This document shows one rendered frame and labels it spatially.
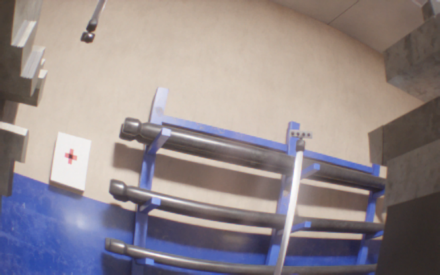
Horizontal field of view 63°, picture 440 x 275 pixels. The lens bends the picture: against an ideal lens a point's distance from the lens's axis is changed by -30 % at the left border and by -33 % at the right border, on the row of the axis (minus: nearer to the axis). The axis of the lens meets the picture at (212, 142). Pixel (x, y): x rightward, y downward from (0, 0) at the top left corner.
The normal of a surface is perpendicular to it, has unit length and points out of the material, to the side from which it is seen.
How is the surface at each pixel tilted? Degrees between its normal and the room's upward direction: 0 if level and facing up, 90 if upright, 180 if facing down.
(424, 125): 90
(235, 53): 90
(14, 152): 99
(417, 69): 180
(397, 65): 90
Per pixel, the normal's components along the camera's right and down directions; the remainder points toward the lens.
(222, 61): 0.31, -0.21
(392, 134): -0.95, -0.21
